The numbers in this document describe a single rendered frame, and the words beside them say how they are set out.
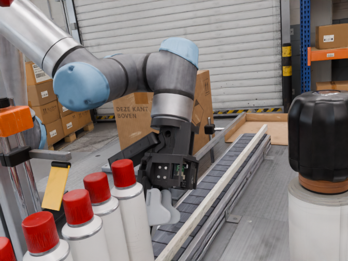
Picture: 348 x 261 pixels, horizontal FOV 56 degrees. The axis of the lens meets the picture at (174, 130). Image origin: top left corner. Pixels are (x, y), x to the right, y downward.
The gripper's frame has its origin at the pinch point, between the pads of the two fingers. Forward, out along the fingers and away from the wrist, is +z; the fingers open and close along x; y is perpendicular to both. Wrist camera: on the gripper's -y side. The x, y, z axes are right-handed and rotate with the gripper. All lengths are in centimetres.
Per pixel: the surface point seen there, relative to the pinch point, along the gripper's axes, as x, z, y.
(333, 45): 318, -184, 13
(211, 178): 32.5, -12.4, -1.5
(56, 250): -22.7, 0.1, 2.7
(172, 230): 10.8, 0.1, -0.4
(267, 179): 45.8, -14.3, 10.4
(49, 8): 269, -267, -397
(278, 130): 85, -38, 5
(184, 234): 5.7, -0.4, 4.8
